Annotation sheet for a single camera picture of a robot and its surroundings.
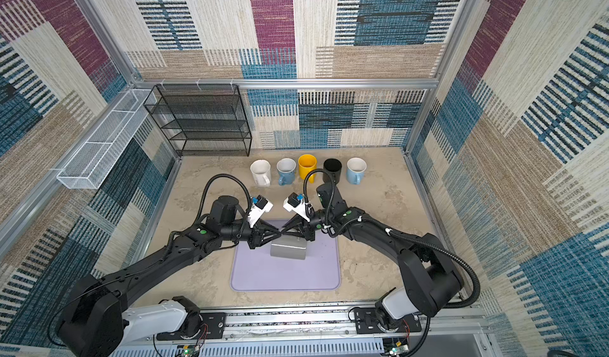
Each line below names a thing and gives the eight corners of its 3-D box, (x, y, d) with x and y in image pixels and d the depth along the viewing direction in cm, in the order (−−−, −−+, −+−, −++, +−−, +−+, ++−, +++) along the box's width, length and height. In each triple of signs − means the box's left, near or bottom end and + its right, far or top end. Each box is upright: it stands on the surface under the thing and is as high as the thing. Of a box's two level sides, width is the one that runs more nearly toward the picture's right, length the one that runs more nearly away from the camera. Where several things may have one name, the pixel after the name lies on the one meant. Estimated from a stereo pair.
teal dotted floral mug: (277, 190, 107) (275, 176, 100) (279, 172, 114) (277, 158, 106) (295, 190, 107) (294, 176, 100) (295, 172, 114) (294, 157, 106)
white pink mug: (252, 194, 106) (247, 179, 98) (256, 175, 113) (251, 159, 105) (271, 194, 106) (268, 178, 98) (273, 175, 113) (270, 159, 105)
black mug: (320, 178, 112) (320, 163, 104) (329, 170, 115) (331, 155, 107) (333, 187, 109) (335, 173, 101) (342, 179, 112) (345, 164, 104)
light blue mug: (340, 185, 108) (343, 170, 100) (348, 170, 114) (351, 155, 106) (356, 191, 106) (360, 176, 98) (364, 176, 112) (368, 161, 104)
